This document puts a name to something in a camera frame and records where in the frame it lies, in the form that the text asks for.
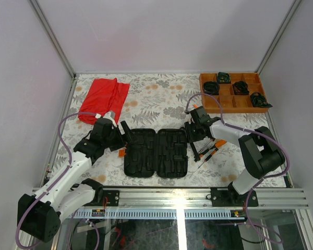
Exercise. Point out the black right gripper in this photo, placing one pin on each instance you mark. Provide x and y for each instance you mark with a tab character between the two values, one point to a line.
190	138

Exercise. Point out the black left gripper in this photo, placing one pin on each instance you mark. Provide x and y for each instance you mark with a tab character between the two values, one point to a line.
128	133

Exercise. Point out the large black handled screwdriver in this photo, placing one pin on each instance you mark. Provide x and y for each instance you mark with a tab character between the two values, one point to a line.
217	144

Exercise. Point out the black plastic tool case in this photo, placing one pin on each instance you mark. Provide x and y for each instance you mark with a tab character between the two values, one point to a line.
162	152

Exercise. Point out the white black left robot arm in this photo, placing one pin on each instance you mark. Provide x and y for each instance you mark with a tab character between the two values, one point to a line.
42	213

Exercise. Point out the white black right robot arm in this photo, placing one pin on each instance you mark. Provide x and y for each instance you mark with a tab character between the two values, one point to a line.
260	152

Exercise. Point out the small orange black screwdriver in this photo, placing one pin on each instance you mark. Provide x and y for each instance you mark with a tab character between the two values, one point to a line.
209	156

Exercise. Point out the red folded cloth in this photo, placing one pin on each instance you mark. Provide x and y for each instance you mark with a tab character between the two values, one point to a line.
104	95

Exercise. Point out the orange compartment tray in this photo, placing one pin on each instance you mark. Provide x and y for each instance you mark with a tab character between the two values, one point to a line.
233	103

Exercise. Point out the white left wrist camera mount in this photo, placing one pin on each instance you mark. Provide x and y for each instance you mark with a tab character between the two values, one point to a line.
110	115

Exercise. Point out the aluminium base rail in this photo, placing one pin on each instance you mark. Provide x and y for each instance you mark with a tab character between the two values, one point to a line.
214	202

